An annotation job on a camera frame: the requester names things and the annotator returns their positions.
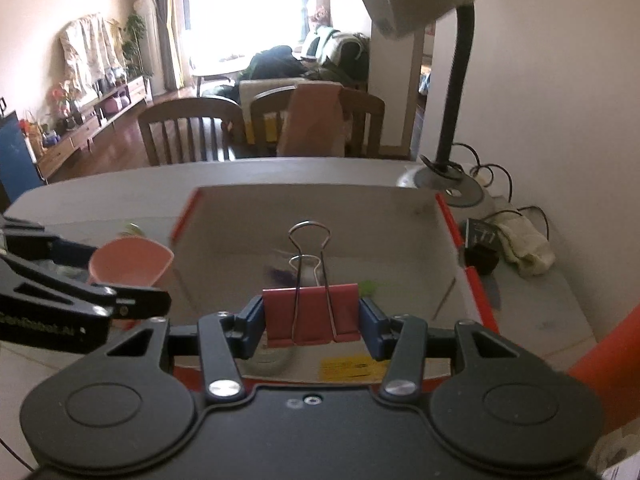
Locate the sofa with clothes pile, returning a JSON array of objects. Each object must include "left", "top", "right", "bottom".
[{"left": 229, "top": 26, "right": 370, "bottom": 104}]

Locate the cream crumpled cloth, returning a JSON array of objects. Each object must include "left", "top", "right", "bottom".
[{"left": 491, "top": 210, "right": 555, "bottom": 278}]

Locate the wooden chair with cloth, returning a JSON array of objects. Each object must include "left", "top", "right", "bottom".
[{"left": 250, "top": 82, "right": 385, "bottom": 158}]

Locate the red cardboard box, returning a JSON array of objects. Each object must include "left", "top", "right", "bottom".
[{"left": 167, "top": 184, "right": 496, "bottom": 382}]

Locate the white round coffee table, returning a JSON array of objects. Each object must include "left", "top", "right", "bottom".
[{"left": 191, "top": 56, "right": 250, "bottom": 96}]

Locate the dark wooden dining chair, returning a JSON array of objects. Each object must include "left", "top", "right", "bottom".
[{"left": 138, "top": 96, "right": 246, "bottom": 166}]

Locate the grey desk lamp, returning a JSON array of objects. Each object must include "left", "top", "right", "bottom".
[{"left": 347, "top": 0, "right": 504, "bottom": 210}]

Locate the small black device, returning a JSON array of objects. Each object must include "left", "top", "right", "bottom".
[{"left": 464, "top": 218, "right": 501, "bottom": 276}]

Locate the blue board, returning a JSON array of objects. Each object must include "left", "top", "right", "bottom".
[{"left": 0, "top": 112, "right": 44, "bottom": 210}]

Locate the black lamp power cable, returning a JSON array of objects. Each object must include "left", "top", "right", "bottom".
[{"left": 451, "top": 142, "right": 551, "bottom": 241}]

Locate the green potted plant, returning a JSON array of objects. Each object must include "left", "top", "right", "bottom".
[{"left": 122, "top": 12, "right": 151, "bottom": 79}]

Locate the wooden tv cabinet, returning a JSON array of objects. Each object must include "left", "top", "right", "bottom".
[{"left": 36, "top": 76, "right": 152, "bottom": 180}]

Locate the red binder clip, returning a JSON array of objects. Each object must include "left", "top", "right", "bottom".
[{"left": 262, "top": 220, "right": 360, "bottom": 348}]

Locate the pink cloth on chair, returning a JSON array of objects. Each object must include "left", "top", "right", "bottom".
[{"left": 277, "top": 82, "right": 346, "bottom": 157}]

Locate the pink heart-shaped bowl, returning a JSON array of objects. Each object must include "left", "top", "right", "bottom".
[{"left": 88, "top": 236, "right": 176, "bottom": 331}]

